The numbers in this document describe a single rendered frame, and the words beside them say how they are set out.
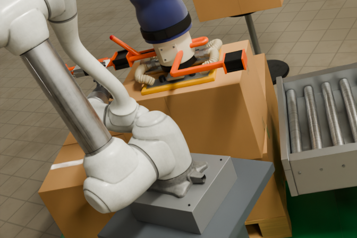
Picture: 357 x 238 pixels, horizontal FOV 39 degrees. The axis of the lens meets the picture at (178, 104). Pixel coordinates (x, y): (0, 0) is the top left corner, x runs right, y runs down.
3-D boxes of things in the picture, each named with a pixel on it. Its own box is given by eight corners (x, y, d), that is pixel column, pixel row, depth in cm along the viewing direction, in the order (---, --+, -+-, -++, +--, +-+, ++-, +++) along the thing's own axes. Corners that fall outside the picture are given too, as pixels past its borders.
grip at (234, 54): (247, 59, 200) (244, 48, 198) (246, 69, 193) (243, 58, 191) (227, 64, 203) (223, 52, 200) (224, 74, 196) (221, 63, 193)
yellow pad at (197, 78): (217, 69, 225) (214, 60, 222) (215, 81, 216) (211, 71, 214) (146, 84, 235) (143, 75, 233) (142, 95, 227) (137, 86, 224)
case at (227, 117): (268, 108, 260) (248, 39, 241) (262, 158, 227) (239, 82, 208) (160, 125, 280) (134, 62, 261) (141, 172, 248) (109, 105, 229)
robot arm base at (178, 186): (192, 201, 170) (186, 188, 168) (143, 190, 184) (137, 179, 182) (219, 166, 182) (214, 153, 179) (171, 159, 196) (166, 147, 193)
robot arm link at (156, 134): (202, 156, 180) (181, 105, 170) (167, 189, 171) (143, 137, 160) (171, 147, 192) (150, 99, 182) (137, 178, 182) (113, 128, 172)
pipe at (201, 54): (219, 45, 237) (215, 34, 234) (213, 71, 216) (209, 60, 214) (152, 60, 247) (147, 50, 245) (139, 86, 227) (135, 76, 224)
